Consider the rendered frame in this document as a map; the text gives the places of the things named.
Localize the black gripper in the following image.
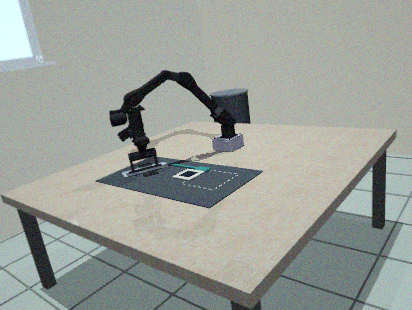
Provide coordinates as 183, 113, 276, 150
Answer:
129, 121, 150, 157

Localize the white square tile with dark centre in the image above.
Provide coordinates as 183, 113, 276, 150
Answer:
172, 169, 205, 181

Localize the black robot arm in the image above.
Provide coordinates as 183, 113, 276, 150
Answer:
109, 70, 238, 142

